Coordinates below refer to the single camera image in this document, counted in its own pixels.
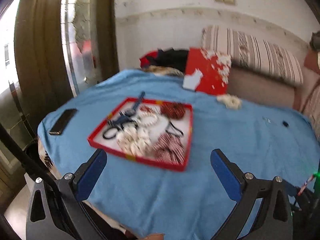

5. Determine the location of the white cherry print scrunchie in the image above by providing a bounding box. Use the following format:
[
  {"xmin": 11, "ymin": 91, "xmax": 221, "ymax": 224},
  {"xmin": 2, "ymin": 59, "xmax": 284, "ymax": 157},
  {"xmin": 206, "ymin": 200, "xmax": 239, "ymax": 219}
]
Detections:
[{"xmin": 116, "ymin": 126, "xmax": 152, "ymax": 157}]

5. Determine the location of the black scalloped hair tie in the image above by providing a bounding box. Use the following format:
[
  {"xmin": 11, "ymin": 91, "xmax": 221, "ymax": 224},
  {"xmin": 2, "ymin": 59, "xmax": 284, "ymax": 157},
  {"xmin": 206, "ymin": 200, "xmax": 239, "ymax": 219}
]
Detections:
[{"xmin": 102, "ymin": 126, "xmax": 126, "ymax": 140}]

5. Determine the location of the blue striped strap watch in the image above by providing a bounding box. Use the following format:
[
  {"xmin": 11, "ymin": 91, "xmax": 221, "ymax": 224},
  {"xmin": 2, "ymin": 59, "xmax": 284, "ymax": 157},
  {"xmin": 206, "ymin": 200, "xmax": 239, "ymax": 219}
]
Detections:
[{"xmin": 107, "ymin": 91, "xmax": 145, "ymax": 130}]

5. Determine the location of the large pearl bracelet green bead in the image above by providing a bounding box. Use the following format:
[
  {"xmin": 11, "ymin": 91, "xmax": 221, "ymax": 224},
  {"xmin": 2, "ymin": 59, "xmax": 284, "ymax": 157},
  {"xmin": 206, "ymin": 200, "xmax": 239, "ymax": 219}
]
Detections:
[{"xmin": 136, "ymin": 112, "xmax": 159, "ymax": 127}]

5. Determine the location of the black cord phone charm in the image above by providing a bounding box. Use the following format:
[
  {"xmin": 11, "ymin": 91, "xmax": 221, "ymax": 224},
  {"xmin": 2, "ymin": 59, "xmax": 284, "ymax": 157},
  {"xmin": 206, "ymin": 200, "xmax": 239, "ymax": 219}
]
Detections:
[{"xmin": 165, "ymin": 119, "xmax": 184, "ymax": 137}]

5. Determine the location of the red polka dot scrunchie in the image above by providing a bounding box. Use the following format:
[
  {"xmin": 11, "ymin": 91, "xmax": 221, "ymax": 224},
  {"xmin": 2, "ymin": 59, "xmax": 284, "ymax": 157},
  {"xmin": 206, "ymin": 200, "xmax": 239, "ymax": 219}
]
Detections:
[{"xmin": 160, "ymin": 102, "xmax": 185, "ymax": 120}]

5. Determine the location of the black smartphone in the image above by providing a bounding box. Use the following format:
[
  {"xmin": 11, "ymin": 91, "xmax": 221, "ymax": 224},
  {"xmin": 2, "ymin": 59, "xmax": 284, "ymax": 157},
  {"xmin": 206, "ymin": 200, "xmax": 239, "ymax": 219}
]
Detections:
[{"xmin": 49, "ymin": 108, "xmax": 78, "ymax": 135}]

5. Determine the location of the blue towel cloth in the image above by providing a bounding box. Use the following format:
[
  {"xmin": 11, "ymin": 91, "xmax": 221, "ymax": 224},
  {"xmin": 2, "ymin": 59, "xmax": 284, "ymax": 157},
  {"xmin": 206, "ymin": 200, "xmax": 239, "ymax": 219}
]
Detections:
[{"xmin": 37, "ymin": 69, "xmax": 319, "ymax": 239}]

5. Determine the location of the cream white scrunchie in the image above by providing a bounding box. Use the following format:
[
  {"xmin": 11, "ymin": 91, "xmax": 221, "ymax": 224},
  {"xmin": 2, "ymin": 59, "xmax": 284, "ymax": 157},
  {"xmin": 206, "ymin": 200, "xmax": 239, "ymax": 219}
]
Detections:
[{"xmin": 216, "ymin": 94, "xmax": 242, "ymax": 110}]

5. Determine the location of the red plaid scrunchie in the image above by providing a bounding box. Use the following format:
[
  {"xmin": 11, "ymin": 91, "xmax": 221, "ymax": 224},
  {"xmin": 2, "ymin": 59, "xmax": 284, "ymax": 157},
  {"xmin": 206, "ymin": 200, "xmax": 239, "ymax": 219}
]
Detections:
[{"xmin": 153, "ymin": 133, "xmax": 185, "ymax": 165}]

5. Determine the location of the red white tray box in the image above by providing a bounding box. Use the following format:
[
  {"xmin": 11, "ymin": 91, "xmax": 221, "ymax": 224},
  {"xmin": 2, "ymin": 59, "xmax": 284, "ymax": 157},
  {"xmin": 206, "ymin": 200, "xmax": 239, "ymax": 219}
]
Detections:
[{"xmin": 87, "ymin": 98, "xmax": 193, "ymax": 171}]

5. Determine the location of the mauve bed headboard cushion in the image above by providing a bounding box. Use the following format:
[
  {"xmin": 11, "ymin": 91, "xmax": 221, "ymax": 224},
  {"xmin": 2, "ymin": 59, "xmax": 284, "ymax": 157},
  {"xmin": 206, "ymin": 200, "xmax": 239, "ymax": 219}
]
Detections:
[{"xmin": 227, "ymin": 68, "xmax": 295, "ymax": 108}]

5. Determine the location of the red box lid with cat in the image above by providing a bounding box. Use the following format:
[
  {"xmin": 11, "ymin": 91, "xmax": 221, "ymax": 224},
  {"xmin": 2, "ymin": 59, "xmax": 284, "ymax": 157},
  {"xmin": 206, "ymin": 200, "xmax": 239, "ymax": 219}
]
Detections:
[{"xmin": 183, "ymin": 48, "xmax": 232, "ymax": 96}]

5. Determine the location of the striped pillow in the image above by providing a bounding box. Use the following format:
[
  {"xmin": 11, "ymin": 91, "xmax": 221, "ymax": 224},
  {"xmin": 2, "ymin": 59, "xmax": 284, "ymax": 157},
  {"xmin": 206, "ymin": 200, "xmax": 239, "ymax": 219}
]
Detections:
[{"xmin": 201, "ymin": 25, "xmax": 304, "ymax": 87}]

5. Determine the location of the beige patterned blanket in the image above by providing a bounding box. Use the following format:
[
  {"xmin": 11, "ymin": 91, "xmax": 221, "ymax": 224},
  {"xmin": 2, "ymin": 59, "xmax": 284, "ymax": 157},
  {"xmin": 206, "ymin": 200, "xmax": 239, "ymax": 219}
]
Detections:
[{"xmin": 142, "ymin": 65, "xmax": 184, "ymax": 77}]

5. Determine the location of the brown fur white garment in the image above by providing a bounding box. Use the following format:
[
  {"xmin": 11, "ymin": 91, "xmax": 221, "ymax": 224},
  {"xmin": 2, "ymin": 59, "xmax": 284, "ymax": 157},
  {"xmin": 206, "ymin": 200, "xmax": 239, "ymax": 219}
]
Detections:
[{"xmin": 310, "ymin": 31, "xmax": 320, "ymax": 68}]

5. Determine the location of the black red clothing pile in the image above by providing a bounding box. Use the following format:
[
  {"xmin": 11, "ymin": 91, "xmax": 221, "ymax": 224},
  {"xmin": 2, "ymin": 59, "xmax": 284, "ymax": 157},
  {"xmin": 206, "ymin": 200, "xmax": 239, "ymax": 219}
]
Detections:
[{"xmin": 139, "ymin": 48, "xmax": 189, "ymax": 73}]

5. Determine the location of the black braided cable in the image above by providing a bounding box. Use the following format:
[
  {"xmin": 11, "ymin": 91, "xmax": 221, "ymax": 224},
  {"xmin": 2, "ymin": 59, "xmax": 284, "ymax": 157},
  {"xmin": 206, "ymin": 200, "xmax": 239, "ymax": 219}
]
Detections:
[{"xmin": 0, "ymin": 123, "xmax": 63, "ymax": 205}]

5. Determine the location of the wooden door frame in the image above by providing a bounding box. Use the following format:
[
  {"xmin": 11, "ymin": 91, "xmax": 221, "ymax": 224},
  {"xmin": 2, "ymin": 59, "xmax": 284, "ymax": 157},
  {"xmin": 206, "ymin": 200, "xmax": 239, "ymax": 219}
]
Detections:
[{"xmin": 14, "ymin": 0, "xmax": 73, "ymax": 131}]

